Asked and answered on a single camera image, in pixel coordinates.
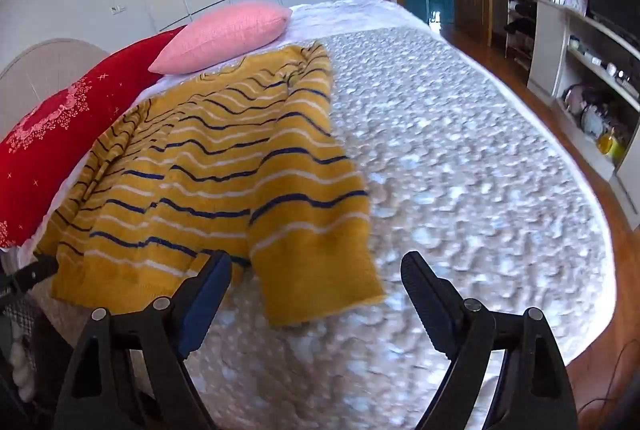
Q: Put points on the white wall socket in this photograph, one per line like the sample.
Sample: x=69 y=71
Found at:
x=116 y=9

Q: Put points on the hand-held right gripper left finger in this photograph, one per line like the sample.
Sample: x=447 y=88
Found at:
x=200 y=305

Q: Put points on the pink bag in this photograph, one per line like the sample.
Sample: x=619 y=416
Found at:
x=574 y=97

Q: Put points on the white shoe rack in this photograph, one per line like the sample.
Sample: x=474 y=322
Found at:
x=520 y=29

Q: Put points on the beige quilted bed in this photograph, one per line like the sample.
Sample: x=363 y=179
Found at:
x=450 y=159

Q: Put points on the cream television cabinet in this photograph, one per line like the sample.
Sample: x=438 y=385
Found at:
x=545 y=49

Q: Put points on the grey checked cloth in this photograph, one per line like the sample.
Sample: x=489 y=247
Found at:
x=22 y=315

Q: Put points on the yellow striped knit sweater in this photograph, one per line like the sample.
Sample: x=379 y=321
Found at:
x=225 y=134

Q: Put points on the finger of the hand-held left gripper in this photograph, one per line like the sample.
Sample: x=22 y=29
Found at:
x=30 y=272

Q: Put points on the beige headboard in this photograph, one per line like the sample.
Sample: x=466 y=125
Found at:
x=40 y=59

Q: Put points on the red embroidered pillow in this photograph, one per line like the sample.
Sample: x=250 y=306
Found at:
x=50 y=134

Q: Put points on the pink pillow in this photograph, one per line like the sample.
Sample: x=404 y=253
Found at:
x=225 y=34

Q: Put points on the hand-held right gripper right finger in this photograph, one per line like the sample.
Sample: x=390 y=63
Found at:
x=425 y=300

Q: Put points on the white bed sheet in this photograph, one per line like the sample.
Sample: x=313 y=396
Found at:
x=340 y=17

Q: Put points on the yellow bottle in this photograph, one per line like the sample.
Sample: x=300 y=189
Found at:
x=611 y=144

